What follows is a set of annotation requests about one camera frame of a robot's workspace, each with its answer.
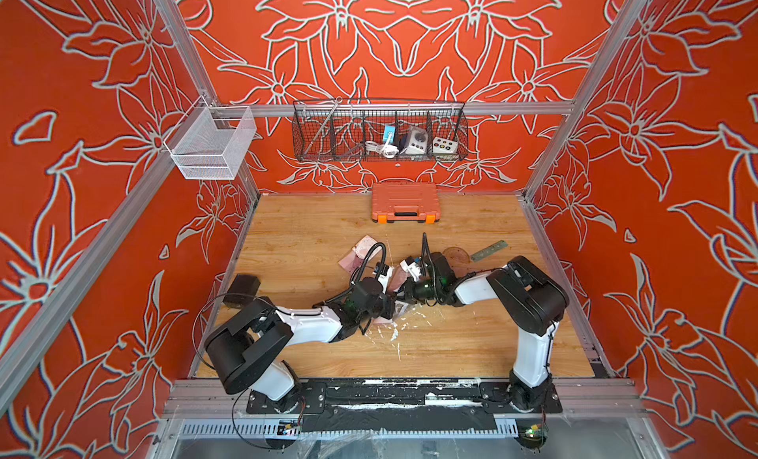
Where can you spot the orange plastic tool case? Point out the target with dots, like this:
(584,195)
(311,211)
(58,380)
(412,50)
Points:
(405,201)

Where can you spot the black box on table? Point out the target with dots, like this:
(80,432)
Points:
(242,291)

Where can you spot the pink ruler set pouch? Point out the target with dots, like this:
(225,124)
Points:
(394,280)

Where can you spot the white round-dial device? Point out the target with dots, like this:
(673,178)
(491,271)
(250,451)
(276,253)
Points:
(416,142)

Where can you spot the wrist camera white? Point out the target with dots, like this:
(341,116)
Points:
(412,268)
(381,270)

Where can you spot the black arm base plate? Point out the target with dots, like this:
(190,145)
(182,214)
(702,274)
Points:
(316,395)

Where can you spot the white wire wall basket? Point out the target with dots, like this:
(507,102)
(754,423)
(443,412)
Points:
(203,151)

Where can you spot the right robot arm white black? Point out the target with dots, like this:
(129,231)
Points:
(535,303)

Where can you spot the blue small box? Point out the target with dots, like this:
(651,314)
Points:
(388,137)

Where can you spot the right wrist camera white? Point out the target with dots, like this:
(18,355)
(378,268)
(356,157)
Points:
(412,268)

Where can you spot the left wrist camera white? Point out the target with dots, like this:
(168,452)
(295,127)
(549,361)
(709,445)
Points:
(381,270)

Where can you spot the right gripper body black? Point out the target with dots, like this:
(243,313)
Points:
(416,293)

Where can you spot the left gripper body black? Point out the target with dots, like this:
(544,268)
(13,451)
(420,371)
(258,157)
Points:
(383,309)

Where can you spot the clear brown protractor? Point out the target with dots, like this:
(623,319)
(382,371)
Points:
(457,257)

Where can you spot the black wire wall basket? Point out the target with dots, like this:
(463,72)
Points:
(350,130)

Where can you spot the white button box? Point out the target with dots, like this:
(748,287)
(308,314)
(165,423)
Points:
(445,149)

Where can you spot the green straight ruler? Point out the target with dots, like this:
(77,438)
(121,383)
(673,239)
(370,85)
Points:
(488,251)

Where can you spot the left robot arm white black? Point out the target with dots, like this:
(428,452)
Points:
(245,350)

